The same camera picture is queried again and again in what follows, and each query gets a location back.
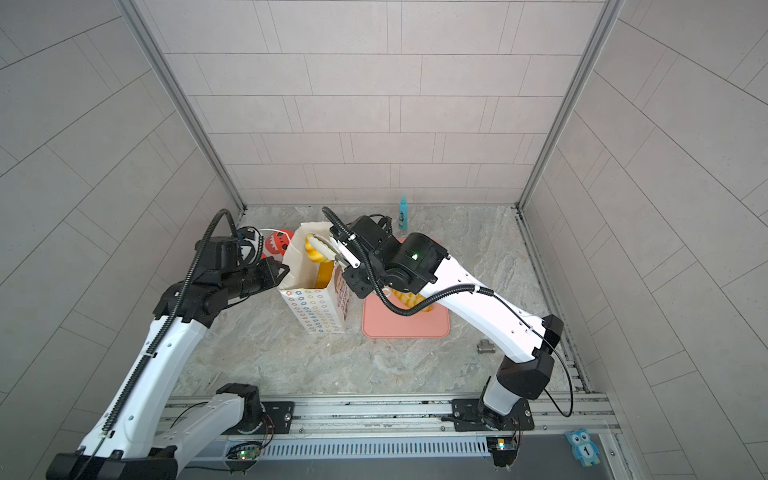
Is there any red shark plush toy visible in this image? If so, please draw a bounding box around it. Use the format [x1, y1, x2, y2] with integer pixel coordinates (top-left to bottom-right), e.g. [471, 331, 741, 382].
[260, 228, 294, 261]

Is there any blue owl number tag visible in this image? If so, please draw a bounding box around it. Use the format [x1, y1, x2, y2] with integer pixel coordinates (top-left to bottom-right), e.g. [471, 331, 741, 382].
[565, 428, 601, 467]

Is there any ring donut fake bread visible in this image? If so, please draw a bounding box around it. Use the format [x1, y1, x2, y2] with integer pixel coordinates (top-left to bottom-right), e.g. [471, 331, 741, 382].
[305, 233, 337, 264]

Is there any white printed paper bag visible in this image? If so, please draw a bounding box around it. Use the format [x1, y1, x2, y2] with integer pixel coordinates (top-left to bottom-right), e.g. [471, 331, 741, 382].
[278, 221, 350, 334]

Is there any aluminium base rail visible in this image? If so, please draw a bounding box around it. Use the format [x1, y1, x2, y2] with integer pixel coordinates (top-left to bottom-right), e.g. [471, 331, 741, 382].
[152, 392, 619, 463]

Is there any small grey metal fitting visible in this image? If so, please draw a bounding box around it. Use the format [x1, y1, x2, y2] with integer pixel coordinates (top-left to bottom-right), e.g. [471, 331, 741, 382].
[477, 339, 496, 354]

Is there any long loaf fake bread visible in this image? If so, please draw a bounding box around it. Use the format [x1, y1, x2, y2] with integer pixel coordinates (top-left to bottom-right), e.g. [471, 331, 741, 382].
[314, 261, 334, 289]

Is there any braided fake bread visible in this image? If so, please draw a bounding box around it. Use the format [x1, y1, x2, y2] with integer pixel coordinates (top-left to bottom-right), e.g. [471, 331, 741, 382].
[390, 290, 425, 309]

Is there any teal small bottle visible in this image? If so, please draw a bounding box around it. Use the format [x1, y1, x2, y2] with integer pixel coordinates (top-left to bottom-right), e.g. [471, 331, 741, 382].
[398, 195, 409, 231]

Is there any pink plastic tray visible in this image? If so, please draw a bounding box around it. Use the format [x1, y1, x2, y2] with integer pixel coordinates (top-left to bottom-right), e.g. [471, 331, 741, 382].
[362, 293, 451, 339]

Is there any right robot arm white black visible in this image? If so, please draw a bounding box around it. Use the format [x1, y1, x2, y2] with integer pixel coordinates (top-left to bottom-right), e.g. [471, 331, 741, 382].
[322, 207, 564, 430]

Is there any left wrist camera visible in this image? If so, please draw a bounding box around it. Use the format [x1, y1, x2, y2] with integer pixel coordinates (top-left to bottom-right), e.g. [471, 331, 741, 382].
[195, 228, 263, 271]

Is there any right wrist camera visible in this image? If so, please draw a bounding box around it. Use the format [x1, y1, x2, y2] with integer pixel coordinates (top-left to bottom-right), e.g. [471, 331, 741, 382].
[350, 214, 393, 250]

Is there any right circuit board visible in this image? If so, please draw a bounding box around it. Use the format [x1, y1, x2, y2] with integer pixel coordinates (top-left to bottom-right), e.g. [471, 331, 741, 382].
[486, 437, 520, 468]

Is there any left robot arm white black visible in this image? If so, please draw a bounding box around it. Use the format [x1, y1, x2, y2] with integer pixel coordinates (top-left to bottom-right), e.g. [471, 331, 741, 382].
[45, 257, 290, 479]

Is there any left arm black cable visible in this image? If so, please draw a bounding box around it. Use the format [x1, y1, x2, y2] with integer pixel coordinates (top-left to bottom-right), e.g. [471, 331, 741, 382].
[71, 208, 268, 480]

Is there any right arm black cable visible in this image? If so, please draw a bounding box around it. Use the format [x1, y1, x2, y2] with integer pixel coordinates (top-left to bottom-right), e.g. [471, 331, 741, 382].
[321, 206, 575, 418]

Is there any left green circuit board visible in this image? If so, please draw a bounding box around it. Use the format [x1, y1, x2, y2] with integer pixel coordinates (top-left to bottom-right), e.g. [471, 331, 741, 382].
[226, 442, 262, 462]

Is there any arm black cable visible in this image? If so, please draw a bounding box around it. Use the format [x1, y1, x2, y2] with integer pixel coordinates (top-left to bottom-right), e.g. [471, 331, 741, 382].
[71, 208, 268, 480]
[321, 206, 575, 418]

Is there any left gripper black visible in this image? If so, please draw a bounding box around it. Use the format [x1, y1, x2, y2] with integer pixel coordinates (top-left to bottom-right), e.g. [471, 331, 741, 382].
[220, 256, 294, 302]

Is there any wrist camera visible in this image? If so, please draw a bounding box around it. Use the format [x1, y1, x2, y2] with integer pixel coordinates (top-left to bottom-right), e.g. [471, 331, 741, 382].
[350, 214, 393, 250]
[195, 228, 263, 271]

